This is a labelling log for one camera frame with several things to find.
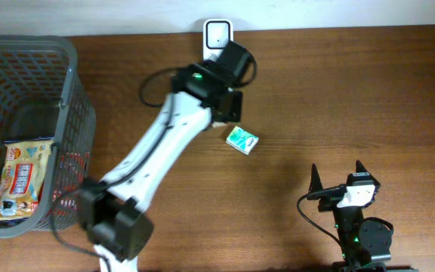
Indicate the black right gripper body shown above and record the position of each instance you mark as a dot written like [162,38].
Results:
[329,204]

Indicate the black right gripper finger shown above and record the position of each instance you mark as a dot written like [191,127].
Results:
[315,181]
[360,169]

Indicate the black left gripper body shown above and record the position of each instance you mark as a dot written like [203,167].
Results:
[227,105]

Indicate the teal tissue pack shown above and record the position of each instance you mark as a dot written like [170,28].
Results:
[242,140]

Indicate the beige wet wipes pack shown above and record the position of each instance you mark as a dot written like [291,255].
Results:
[23,176]

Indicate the orange tissue pack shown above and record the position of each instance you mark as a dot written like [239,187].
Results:
[218,124]

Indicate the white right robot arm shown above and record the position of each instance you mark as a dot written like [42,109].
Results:
[364,242]

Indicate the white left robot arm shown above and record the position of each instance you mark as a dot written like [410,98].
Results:
[112,211]

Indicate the white barcode scanner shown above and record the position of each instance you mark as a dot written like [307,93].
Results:
[216,33]

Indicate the grey plastic mesh basket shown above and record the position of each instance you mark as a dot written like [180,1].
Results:
[41,96]

